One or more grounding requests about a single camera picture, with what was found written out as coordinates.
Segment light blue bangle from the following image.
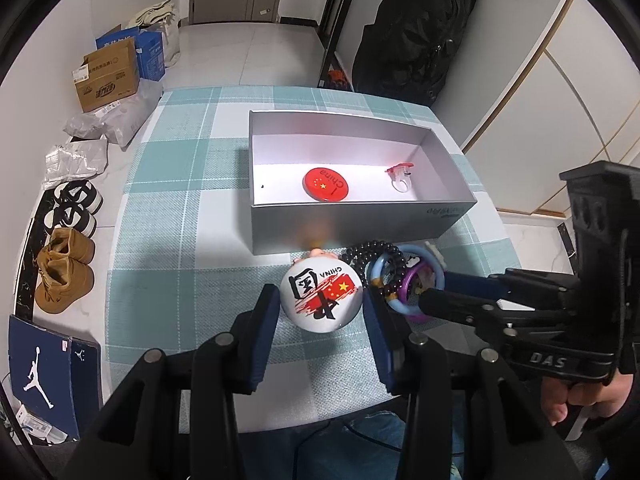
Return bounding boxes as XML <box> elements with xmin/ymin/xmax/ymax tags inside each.
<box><xmin>372</xmin><ymin>245</ymin><xmax>447</xmax><ymax>317</ymax></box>

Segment clear ring with red top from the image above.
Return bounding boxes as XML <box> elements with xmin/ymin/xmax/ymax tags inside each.
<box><xmin>385</xmin><ymin>161</ymin><xmax>416</xmax><ymax>195</ymax></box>

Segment black travel bag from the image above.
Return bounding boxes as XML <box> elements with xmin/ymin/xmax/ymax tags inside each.
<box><xmin>352</xmin><ymin>0</ymin><xmax>478</xmax><ymax>107</ymax></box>

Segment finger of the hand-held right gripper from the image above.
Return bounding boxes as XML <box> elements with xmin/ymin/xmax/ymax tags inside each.
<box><xmin>417</xmin><ymin>290</ymin><xmax>531</xmax><ymax>348</ymax></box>
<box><xmin>442</xmin><ymin>267</ymin><xmax>583</xmax><ymax>307</ymax></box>

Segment purple bangle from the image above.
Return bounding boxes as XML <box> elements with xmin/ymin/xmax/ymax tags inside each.
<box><xmin>402</xmin><ymin>256</ymin><xmax>445</xmax><ymax>323</ymax></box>

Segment small grey plastic bag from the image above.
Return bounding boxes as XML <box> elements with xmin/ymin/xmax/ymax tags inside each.
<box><xmin>65</xmin><ymin>111</ymin><xmax>108</xmax><ymax>141</ymax></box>

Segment tan suede boot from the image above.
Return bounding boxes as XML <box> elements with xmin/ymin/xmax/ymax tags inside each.
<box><xmin>35</xmin><ymin>255</ymin><xmax>95</xmax><ymax>315</ymax></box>
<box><xmin>50</xmin><ymin>227</ymin><xmax>96</xmax><ymax>266</ymax></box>

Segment grey cardboard box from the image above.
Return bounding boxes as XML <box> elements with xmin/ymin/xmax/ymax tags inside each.
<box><xmin>248</xmin><ymin>110</ymin><xmax>478</xmax><ymax>256</ymax></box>

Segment navy shoe box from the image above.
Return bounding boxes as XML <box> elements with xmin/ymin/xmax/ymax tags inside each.
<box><xmin>7</xmin><ymin>314</ymin><xmax>102</xmax><ymax>442</ymax></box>

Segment teal checkered tablecloth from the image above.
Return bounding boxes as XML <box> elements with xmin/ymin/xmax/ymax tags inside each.
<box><xmin>97</xmin><ymin>85</ymin><xmax>523</xmax><ymax>436</ymax></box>

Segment white wardrobe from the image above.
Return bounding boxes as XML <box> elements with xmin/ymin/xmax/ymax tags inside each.
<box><xmin>459</xmin><ymin>0</ymin><xmax>640</xmax><ymax>218</ymax></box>

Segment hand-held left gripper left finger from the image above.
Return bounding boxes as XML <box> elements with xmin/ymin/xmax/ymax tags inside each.
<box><xmin>62</xmin><ymin>284</ymin><xmax>282</xmax><ymax>480</ymax></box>

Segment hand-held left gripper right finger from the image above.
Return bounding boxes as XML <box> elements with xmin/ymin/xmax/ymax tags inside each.
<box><xmin>362</xmin><ymin>287</ymin><xmax>581</xmax><ymax>480</ymax></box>

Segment white round badge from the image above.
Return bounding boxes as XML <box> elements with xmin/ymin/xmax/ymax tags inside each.
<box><xmin>280</xmin><ymin>260</ymin><xmax>365</xmax><ymax>333</ymax></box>

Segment large grey plastic bag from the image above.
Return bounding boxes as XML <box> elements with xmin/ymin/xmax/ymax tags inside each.
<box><xmin>102</xmin><ymin>80</ymin><xmax>164</xmax><ymax>149</ymax></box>

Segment black and white slipper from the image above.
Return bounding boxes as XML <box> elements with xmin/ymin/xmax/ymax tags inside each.
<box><xmin>43</xmin><ymin>205</ymin><xmax>97</xmax><ymax>237</ymax></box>
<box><xmin>54</xmin><ymin>182</ymin><xmax>104</xmax><ymax>212</ymax></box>

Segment white tote bag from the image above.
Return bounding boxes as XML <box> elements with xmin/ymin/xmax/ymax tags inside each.
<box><xmin>126</xmin><ymin>0</ymin><xmax>181</xmax><ymax>68</ymax></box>

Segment red round badge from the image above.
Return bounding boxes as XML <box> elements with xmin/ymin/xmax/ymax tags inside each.
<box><xmin>301</xmin><ymin>166</ymin><xmax>352</xmax><ymax>204</ymax></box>

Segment crumpled silver plastic bag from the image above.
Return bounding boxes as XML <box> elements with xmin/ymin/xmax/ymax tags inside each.
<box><xmin>44</xmin><ymin>140</ymin><xmax>109</xmax><ymax>189</ymax></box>

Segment person's right hand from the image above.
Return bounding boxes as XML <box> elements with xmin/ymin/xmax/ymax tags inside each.
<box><xmin>542</xmin><ymin>367</ymin><xmax>640</xmax><ymax>427</ymax></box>

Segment small white charm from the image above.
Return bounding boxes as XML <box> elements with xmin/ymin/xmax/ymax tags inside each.
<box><xmin>406</xmin><ymin>241</ymin><xmax>443</xmax><ymax>268</ymax></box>

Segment blue cardboard box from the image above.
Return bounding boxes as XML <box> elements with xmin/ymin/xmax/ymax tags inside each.
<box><xmin>96</xmin><ymin>29</ymin><xmax>167</xmax><ymax>81</ymax></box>

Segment person's blue jeans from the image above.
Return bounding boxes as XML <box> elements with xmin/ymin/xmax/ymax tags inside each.
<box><xmin>240</xmin><ymin>402</ymin><xmax>411</xmax><ymax>480</ymax></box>

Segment brown cardboard box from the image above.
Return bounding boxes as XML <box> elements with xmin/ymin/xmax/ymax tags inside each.
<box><xmin>75</xmin><ymin>37</ymin><xmax>142</xmax><ymax>113</ymax></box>

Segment black metal rack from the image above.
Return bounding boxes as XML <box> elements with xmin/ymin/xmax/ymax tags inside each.
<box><xmin>317</xmin><ymin>0</ymin><xmax>357</xmax><ymax>92</ymax></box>

